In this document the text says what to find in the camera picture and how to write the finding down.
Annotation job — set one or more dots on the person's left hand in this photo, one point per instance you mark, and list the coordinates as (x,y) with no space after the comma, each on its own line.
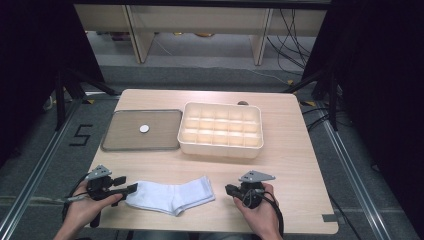
(83,208)

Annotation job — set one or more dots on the cream divided storage box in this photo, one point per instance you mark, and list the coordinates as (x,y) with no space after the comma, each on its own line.
(220,129)

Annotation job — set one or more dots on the brown round table cap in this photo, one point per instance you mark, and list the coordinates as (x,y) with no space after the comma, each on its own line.
(242,103)

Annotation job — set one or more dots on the aluminium floor rail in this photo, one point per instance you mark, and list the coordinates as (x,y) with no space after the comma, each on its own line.
(40,166)
(350,173)

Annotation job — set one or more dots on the beige wooden desk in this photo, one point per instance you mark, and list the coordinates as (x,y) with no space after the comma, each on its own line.
(200,16)

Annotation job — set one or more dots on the black metal stand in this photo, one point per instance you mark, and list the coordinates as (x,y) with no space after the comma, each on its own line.
(331,100)
(60,100)

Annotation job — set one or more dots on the pair of white socks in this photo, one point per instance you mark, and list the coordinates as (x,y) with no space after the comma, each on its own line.
(171,196)

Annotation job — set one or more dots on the person's right hand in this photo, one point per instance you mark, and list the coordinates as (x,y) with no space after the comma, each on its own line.
(263,216)

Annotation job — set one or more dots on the black curtain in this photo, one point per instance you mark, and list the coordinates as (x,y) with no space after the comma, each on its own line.
(33,66)
(383,83)

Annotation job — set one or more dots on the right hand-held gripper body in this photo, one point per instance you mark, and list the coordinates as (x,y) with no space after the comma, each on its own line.
(254,191)

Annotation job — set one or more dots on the yellow round object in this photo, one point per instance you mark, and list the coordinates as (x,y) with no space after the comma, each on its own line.
(204,34)

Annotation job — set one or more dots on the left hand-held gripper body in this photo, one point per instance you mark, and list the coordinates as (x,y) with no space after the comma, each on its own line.
(98,186)

